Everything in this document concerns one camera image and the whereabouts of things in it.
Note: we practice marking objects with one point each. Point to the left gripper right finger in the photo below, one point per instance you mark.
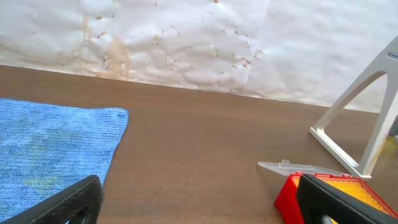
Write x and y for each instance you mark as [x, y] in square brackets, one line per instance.
[323, 199]

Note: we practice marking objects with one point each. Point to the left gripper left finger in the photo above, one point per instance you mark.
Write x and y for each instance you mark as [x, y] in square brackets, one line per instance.
[70, 201]

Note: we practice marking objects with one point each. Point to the red and yellow tip box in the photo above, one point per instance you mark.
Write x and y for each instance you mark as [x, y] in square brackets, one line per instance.
[287, 199]

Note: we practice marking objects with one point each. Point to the blue cloth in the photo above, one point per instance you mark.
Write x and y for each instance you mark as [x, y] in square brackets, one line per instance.
[46, 149]

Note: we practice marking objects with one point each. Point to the white and blue stand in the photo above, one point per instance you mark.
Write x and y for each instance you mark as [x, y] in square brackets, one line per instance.
[370, 130]

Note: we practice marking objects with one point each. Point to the white pipette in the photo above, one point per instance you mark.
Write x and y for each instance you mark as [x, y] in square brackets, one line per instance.
[392, 137]

